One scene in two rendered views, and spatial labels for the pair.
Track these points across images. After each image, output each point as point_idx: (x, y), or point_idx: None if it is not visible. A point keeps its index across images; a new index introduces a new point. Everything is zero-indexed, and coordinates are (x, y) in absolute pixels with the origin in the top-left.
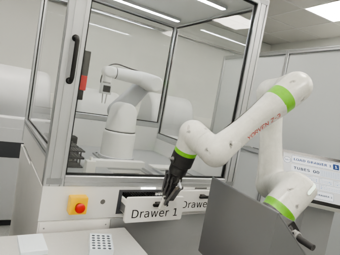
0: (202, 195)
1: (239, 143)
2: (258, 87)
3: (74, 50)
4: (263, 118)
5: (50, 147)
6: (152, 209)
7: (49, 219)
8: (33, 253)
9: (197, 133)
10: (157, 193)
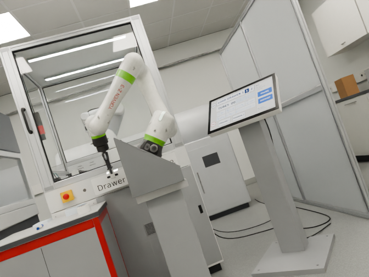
0: None
1: (104, 114)
2: None
3: (22, 115)
4: (112, 92)
5: (38, 171)
6: (111, 181)
7: (56, 210)
8: (39, 224)
9: (87, 122)
10: None
